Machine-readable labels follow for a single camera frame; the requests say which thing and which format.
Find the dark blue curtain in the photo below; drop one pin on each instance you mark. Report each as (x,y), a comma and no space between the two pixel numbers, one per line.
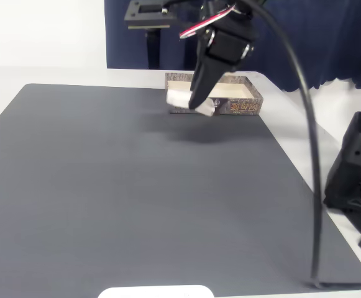
(292,37)

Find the white rounded device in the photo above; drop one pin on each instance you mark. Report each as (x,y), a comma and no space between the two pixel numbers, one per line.
(155,292)

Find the grey desk mat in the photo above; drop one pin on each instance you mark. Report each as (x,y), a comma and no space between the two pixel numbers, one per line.
(136,201)

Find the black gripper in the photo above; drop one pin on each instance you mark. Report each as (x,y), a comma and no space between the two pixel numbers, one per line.
(227,46)

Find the bark-patterned cardboard box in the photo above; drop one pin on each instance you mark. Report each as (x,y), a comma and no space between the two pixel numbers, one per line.
(239,104)

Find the white object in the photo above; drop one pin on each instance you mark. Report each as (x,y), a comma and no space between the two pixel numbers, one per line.
(177,97)

